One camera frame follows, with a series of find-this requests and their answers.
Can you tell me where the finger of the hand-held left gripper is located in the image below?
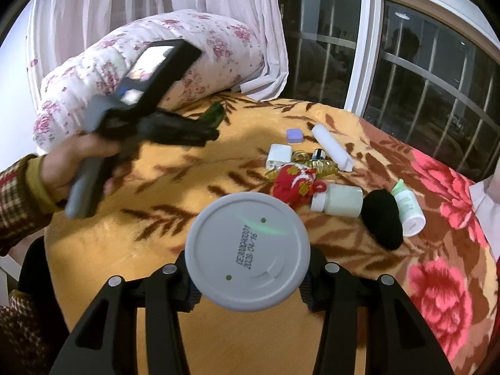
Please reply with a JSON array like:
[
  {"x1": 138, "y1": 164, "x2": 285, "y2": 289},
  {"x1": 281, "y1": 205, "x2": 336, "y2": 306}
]
[
  {"x1": 150, "y1": 110, "x2": 220, "y2": 139},
  {"x1": 137, "y1": 123, "x2": 208, "y2": 148}
]

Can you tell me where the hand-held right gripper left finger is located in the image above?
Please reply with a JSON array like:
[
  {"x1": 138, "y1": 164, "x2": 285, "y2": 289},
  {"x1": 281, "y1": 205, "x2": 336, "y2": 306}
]
[{"x1": 49, "y1": 252, "x2": 204, "y2": 375}]

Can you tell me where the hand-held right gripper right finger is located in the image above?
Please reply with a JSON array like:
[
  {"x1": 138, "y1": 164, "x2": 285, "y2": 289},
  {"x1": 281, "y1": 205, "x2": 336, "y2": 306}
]
[{"x1": 299, "y1": 248, "x2": 456, "y2": 375}]

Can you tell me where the dark green wrapper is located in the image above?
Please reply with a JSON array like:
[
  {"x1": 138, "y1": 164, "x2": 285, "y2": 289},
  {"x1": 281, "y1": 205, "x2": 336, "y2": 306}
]
[{"x1": 200, "y1": 102, "x2": 227, "y2": 129}]

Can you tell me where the white round jar lid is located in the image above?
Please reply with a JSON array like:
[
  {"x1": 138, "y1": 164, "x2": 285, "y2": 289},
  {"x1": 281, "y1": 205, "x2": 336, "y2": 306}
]
[{"x1": 184, "y1": 193, "x2": 312, "y2": 312}]

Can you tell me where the white cylindrical tube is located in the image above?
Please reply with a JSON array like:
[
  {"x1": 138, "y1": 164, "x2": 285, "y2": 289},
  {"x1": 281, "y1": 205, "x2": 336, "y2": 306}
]
[{"x1": 311, "y1": 124, "x2": 355, "y2": 173}]

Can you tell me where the person's left forearm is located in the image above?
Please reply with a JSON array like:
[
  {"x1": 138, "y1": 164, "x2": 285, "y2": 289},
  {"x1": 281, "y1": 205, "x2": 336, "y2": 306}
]
[{"x1": 0, "y1": 154, "x2": 67, "y2": 258}]

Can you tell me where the person's left hand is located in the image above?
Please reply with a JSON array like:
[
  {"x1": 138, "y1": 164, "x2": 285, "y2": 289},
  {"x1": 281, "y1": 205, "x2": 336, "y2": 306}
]
[{"x1": 39, "y1": 131, "x2": 133, "y2": 204}]

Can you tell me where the floral pink pillow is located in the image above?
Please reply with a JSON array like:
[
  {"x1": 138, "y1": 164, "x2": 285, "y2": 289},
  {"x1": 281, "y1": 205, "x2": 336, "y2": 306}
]
[{"x1": 33, "y1": 10, "x2": 266, "y2": 153}]

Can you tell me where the yellow floral fleece blanket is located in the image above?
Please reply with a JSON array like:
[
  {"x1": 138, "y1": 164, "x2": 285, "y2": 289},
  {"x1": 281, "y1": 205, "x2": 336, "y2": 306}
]
[{"x1": 45, "y1": 92, "x2": 500, "y2": 375}]

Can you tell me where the floral sheer curtain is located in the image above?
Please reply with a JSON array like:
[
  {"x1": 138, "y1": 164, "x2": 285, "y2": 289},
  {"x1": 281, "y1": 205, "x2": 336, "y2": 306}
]
[{"x1": 27, "y1": 0, "x2": 290, "y2": 100}]

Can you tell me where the white charger plug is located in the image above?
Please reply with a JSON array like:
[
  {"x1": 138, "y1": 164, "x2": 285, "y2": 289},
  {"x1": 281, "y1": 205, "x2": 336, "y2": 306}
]
[{"x1": 266, "y1": 144, "x2": 293, "y2": 170}]

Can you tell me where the white pill bottle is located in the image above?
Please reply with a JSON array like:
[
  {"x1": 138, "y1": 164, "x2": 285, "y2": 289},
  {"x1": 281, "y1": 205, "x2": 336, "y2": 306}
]
[{"x1": 310, "y1": 184, "x2": 364, "y2": 218}]

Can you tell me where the black sock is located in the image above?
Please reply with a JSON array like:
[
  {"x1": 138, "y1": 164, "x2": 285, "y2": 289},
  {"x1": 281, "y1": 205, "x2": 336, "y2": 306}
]
[{"x1": 360, "y1": 189, "x2": 403, "y2": 251}]

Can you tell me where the red knitted pouch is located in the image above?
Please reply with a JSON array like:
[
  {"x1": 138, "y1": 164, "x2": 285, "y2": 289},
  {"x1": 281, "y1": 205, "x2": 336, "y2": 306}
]
[{"x1": 272, "y1": 164, "x2": 327, "y2": 208}]

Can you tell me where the gold ribbon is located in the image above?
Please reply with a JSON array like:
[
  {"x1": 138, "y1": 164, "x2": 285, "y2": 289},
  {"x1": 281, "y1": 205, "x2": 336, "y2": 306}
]
[{"x1": 266, "y1": 149, "x2": 340, "y2": 182}]

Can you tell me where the green and white bottle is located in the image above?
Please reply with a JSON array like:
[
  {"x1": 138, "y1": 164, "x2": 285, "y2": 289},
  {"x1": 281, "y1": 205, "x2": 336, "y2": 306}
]
[{"x1": 392, "y1": 179, "x2": 426, "y2": 238}]

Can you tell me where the plaid jacket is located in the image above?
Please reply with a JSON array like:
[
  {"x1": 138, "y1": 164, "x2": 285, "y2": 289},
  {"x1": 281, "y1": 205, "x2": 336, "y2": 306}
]
[{"x1": 0, "y1": 289, "x2": 73, "y2": 375}]

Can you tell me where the white cloth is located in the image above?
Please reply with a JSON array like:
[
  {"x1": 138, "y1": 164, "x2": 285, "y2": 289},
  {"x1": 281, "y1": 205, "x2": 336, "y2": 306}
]
[{"x1": 469, "y1": 172, "x2": 500, "y2": 260}]

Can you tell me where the white framed window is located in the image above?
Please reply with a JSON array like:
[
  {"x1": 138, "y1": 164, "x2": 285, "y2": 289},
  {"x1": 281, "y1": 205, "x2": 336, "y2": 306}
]
[{"x1": 273, "y1": 0, "x2": 500, "y2": 188}]

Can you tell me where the metal window railing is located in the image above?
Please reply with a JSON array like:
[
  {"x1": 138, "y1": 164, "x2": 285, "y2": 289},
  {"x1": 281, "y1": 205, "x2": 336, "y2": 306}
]
[{"x1": 281, "y1": 0, "x2": 500, "y2": 173}]

